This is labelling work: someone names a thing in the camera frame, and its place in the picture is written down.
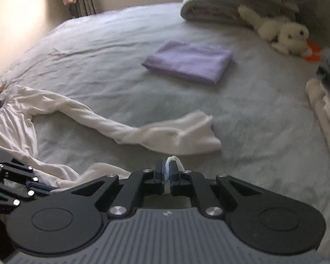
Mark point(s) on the folded purple cloth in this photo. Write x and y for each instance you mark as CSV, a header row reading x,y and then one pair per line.
x,y
189,60

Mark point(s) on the folded cream clothes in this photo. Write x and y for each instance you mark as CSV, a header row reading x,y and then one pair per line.
x,y
324,115

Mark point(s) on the grey padded headboard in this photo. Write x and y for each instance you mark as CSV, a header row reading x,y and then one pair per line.
x,y
324,5

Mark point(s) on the white pants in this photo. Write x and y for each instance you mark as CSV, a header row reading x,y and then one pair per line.
x,y
71,107

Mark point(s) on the white stuffed toy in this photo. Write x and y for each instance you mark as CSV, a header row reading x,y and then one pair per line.
x,y
288,35

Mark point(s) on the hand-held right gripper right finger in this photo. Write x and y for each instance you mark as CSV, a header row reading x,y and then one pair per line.
x,y
174,176

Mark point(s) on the orange flat item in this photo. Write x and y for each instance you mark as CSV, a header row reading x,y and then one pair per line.
x,y
313,52

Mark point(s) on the grey bed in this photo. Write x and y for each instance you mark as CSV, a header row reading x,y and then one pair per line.
x,y
112,46

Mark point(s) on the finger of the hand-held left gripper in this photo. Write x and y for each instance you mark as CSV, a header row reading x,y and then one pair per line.
x,y
42,188
13,165

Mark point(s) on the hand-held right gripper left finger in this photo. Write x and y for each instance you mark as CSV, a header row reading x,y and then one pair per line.
x,y
161,174

